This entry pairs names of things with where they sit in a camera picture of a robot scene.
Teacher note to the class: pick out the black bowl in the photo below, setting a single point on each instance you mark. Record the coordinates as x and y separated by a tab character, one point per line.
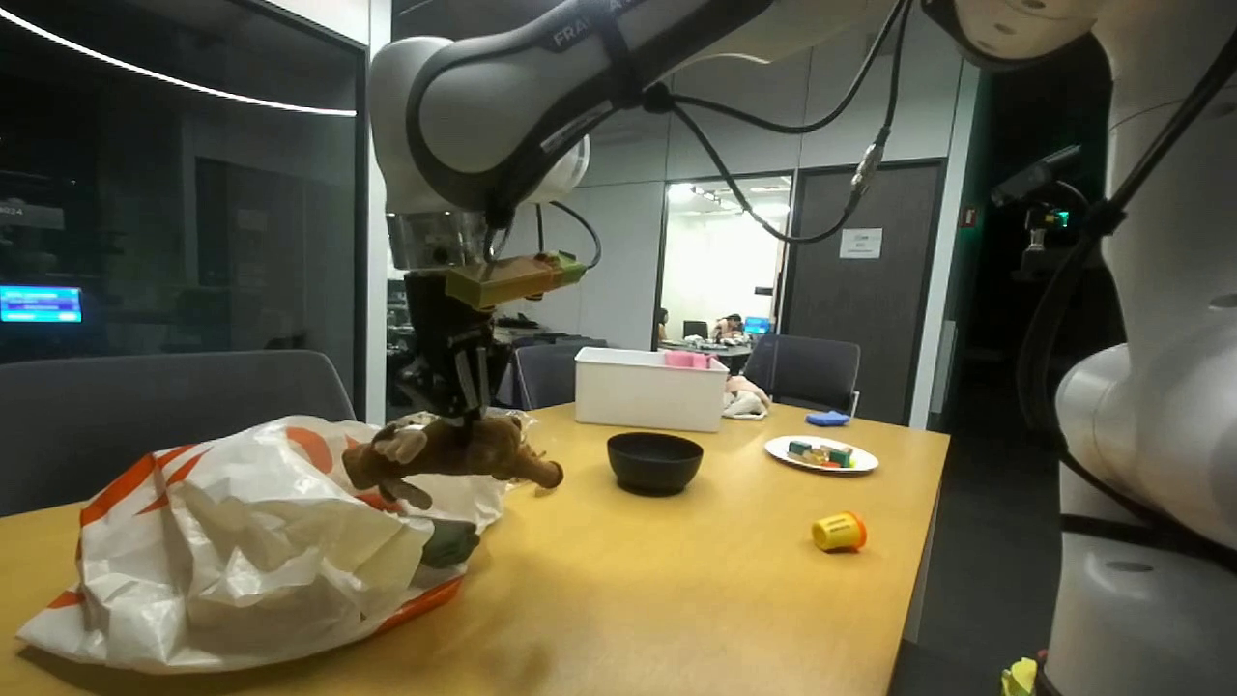
654	468

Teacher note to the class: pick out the blue lid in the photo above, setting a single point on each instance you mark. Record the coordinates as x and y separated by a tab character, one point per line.
828	417

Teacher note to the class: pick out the dark grey chair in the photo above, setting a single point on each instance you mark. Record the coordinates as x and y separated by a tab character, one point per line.
548	374

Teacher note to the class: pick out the white orange plastic bag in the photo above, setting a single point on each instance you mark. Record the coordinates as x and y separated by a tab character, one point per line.
232	554

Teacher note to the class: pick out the black camera on stand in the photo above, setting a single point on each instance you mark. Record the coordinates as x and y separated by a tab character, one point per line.
1044	193

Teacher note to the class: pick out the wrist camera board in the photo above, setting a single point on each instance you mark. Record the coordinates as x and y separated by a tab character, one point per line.
516	276

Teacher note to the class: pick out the pink cloth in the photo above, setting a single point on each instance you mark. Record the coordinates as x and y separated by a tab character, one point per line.
690	362

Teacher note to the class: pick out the blue lit monitor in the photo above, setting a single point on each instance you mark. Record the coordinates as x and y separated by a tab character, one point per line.
42	303

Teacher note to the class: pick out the brown toy moose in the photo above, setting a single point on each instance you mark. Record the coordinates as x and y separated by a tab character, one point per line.
466	451

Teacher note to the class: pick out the white plastic bin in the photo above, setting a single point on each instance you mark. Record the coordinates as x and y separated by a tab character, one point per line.
644	389

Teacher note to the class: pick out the small yellow object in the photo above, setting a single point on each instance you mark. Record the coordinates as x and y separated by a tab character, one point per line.
1021	678

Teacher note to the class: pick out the large grey chair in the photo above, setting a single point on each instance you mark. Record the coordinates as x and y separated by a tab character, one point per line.
156	412

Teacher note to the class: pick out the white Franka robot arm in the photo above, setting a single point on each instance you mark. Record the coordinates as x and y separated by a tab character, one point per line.
488	103

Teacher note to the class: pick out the white paper door sign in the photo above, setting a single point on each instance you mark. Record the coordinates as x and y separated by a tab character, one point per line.
860	246

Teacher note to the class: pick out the white plate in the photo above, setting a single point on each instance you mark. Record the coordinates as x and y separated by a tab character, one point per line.
870	459

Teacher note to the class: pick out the grey chair with armrest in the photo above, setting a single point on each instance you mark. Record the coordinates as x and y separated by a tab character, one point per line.
806	374

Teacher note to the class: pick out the yellow toy cup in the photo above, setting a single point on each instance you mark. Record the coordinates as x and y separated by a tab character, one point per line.
837	531

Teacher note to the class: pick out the toy food pieces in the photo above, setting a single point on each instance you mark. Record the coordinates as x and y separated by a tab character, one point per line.
819	454

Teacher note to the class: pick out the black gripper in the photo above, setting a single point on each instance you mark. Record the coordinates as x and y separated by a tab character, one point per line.
452	331

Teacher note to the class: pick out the white crumpled bag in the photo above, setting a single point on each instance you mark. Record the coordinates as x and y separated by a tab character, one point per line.
743	401

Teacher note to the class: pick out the seated background person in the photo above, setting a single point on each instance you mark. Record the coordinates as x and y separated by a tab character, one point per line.
730	331

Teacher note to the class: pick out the dark grey door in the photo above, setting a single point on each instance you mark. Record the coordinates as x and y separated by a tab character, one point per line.
875	321

